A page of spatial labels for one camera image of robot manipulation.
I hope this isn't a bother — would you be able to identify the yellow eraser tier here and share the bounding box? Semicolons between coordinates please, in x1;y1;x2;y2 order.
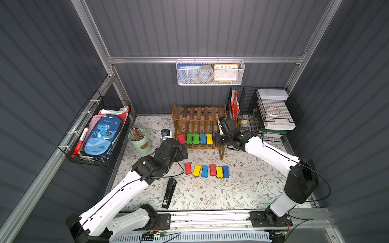
206;134;214;144
192;165;202;177

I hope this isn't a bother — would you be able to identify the red eraser tier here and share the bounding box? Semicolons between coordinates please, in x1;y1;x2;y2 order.
177;134;186;144
184;163;192;175

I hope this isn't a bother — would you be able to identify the blue eraser tier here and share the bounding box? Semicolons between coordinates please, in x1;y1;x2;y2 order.
201;166;209;178

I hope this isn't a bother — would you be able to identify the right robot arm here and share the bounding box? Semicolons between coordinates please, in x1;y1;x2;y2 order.
216;117;319;225

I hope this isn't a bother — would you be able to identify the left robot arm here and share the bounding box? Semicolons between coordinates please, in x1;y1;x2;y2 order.
66;138;188;243

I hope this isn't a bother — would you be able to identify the wooden two-tier shelf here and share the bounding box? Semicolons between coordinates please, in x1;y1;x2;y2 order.
171;104;228;161

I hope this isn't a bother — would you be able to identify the green eraser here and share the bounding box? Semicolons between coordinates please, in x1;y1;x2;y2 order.
186;134;193;144
193;134;200;145

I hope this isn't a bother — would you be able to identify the green pencil cup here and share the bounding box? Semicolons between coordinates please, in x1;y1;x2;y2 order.
128;128;152;156

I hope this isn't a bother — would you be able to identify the black stapler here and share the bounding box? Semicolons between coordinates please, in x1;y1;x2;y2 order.
162;178;177;209

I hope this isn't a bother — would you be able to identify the colored pencils bunch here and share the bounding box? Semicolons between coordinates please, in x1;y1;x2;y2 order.
130;126;143;141

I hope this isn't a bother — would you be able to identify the tape roll on organizer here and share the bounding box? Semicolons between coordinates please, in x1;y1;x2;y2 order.
265;106;281;117

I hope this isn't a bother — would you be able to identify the white box on organizer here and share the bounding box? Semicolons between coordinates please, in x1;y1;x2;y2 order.
256;88;296;131

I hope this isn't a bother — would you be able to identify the yellow alarm clock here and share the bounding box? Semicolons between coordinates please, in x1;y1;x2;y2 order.
214;63;239;83

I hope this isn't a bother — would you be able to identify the clear tape roll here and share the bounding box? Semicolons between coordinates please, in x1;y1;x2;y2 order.
198;64;214;84

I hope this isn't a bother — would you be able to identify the blue dinosaur pencil case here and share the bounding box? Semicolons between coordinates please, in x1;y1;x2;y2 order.
83;114;122;157

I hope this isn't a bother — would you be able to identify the white mesh hanging basket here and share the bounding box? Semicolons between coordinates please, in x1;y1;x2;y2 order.
176;58;246;86

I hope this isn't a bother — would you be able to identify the blue box in basket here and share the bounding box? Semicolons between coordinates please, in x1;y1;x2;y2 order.
176;64;202;84

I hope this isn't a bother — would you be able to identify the red marker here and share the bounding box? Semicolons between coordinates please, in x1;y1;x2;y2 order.
71;127;89;158

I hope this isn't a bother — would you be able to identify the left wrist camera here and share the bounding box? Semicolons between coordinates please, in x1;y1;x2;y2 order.
161;129;173;141

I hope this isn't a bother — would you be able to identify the black wire desk organizer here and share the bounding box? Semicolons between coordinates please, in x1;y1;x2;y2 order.
228;86;304;142

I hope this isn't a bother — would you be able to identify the black wire wall basket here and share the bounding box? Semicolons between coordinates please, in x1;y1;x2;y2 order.
58;95;131;167

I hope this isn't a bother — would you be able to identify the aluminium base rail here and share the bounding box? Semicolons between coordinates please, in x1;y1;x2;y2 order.
88;209;332;243

